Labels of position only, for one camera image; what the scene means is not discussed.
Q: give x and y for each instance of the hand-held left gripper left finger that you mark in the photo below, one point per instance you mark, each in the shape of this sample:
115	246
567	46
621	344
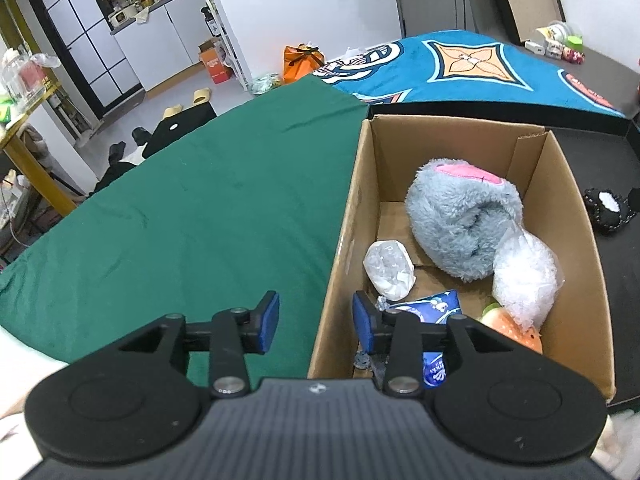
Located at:
270	320

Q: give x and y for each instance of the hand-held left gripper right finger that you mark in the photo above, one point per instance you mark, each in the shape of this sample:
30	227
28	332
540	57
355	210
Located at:
361	324

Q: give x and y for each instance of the brown cardboard box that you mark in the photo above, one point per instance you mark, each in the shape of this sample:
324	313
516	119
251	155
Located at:
345	270

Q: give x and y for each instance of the small white stuffing bag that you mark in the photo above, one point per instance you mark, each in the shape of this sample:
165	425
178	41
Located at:
389	270

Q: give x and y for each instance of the blue printed packet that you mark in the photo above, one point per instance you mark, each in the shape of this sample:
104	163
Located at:
440	307

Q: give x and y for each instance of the burger plush toy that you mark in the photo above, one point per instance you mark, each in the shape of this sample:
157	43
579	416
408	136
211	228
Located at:
520	334

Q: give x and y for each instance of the large white stuffing bag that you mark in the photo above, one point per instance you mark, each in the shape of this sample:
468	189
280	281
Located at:
525	280

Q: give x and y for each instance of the grey knitted toy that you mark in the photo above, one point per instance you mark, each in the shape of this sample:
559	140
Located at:
365	361

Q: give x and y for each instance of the green cloth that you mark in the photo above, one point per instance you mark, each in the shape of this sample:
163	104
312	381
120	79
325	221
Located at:
200	210

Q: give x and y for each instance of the grey plush toy pink ear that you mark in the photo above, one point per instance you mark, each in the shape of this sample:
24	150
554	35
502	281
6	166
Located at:
450	220

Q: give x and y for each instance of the black clothing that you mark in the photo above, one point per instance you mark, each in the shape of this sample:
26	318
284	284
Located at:
175	130

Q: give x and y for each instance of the yellow slipper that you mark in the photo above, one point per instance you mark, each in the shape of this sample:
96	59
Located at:
173	112
201	95

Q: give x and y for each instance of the crumpled clear plastic bag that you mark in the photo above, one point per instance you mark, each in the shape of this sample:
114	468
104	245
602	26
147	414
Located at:
266	83

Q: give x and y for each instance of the white sheet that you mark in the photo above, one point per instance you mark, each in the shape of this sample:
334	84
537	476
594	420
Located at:
20	375

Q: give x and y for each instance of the orange bag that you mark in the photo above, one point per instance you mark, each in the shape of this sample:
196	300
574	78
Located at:
300	64

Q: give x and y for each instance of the orange cardboard box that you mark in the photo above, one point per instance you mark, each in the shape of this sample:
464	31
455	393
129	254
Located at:
216	62

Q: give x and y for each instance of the black and white plush toy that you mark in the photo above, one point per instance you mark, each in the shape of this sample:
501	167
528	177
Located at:
607	215

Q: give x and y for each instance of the white rack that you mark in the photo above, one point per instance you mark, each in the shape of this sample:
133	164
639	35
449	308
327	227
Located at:
225	45

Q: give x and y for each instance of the yellow table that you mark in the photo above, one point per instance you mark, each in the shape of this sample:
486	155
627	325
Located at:
30	165

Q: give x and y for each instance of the blue printed blanket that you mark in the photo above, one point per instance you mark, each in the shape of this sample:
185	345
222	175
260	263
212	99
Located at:
525	80

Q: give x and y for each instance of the white kitchen cabinet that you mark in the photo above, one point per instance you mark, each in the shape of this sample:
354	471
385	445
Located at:
170	35

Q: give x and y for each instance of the small white box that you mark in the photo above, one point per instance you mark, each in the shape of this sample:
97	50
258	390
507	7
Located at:
534	46

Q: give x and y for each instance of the black framed sliding door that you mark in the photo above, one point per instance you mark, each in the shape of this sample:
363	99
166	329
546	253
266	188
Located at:
75	50

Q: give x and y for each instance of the red round toy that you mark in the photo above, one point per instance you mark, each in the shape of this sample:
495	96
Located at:
573	55

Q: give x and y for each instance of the green lidded cup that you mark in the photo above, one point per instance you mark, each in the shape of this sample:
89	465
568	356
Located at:
574	40

